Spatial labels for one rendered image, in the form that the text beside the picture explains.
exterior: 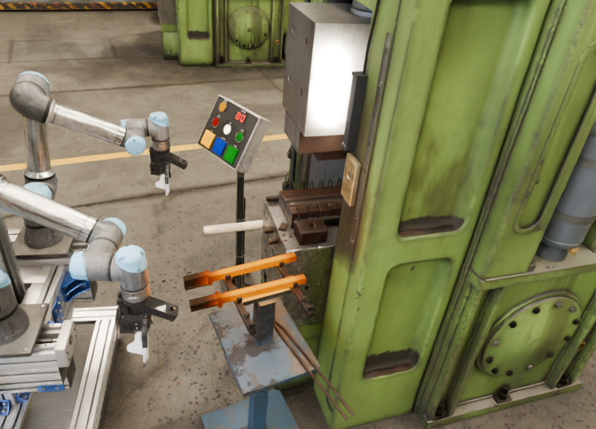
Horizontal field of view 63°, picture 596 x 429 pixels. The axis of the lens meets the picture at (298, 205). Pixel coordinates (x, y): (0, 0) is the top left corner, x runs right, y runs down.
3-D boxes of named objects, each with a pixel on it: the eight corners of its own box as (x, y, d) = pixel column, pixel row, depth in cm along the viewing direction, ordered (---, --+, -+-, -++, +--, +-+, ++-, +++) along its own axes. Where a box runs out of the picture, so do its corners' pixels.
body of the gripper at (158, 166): (152, 167, 218) (150, 144, 212) (172, 167, 220) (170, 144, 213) (151, 176, 212) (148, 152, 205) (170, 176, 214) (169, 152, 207)
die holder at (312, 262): (279, 330, 217) (286, 252, 192) (260, 273, 247) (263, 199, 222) (392, 309, 233) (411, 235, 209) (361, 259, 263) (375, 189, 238)
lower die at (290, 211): (291, 229, 205) (292, 212, 201) (278, 202, 221) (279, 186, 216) (380, 218, 218) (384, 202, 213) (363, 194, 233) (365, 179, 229)
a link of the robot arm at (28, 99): (8, 88, 163) (151, 139, 187) (14, 76, 171) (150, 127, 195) (-1, 117, 167) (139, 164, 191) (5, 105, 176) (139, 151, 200)
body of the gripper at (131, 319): (124, 315, 145) (119, 285, 139) (153, 314, 147) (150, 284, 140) (120, 336, 139) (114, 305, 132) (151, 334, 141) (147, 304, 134)
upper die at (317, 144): (297, 153, 186) (300, 131, 181) (283, 131, 202) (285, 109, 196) (396, 146, 198) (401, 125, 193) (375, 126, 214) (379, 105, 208)
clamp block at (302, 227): (299, 245, 196) (301, 233, 192) (293, 233, 203) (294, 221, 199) (327, 242, 199) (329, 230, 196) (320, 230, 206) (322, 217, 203)
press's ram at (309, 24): (311, 147, 170) (324, 29, 148) (281, 105, 200) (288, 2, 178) (417, 140, 182) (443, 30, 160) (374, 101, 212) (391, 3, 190)
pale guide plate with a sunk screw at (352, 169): (348, 206, 174) (356, 165, 164) (340, 193, 181) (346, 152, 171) (355, 206, 174) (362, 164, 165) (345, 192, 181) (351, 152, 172)
